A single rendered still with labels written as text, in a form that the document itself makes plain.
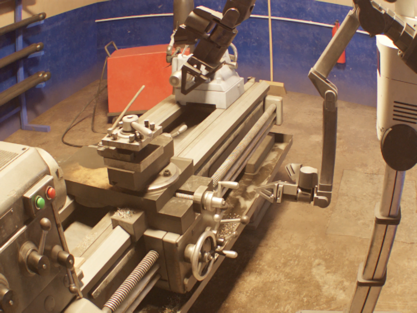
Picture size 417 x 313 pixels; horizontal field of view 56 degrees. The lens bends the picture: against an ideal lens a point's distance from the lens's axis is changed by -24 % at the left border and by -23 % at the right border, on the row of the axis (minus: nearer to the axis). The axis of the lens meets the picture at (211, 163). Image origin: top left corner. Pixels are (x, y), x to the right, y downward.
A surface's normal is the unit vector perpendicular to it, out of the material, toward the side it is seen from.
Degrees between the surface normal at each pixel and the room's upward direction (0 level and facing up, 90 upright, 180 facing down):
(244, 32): 90
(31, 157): 45
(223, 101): 90
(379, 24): 90
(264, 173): 0
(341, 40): 88
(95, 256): 36
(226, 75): 66
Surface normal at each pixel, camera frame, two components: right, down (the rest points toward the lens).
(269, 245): -0.03, -0.90
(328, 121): -0.31, 0.41
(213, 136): 0.52, -0.65
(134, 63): -0.02, 0.44
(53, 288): 0.93, 0.14
